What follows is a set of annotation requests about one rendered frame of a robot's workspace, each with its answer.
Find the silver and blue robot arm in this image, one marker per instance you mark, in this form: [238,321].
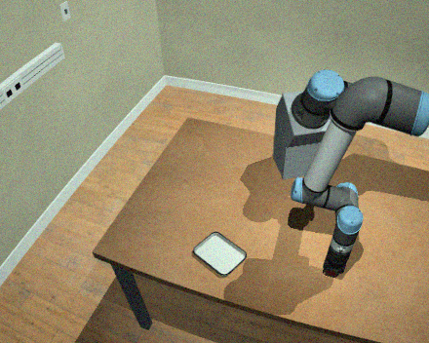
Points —
[369,100]

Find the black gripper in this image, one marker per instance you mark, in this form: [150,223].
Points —
[337,257]

